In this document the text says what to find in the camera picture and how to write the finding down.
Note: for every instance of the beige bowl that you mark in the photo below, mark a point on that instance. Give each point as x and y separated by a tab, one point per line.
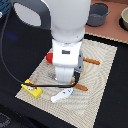
124	19

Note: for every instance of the pink wooden tray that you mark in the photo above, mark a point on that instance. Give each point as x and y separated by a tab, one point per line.
111	28

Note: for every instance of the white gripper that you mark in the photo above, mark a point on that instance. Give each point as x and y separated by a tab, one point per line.
67	59

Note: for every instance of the large grey pot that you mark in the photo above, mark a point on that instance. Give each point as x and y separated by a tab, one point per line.
97	15

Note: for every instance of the beige woven placemat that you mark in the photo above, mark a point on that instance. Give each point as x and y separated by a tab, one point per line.
79	110

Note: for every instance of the fork with wooden handle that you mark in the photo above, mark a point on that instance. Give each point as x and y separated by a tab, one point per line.
73	83

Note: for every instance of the yellow toy butter box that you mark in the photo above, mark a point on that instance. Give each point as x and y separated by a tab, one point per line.
29	87

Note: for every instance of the knife with wooden handle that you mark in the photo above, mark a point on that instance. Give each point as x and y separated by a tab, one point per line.
91	61

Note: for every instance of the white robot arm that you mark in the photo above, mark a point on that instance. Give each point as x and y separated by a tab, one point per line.
66	19

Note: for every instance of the red toy tomato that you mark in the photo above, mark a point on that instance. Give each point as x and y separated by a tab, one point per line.
49	57

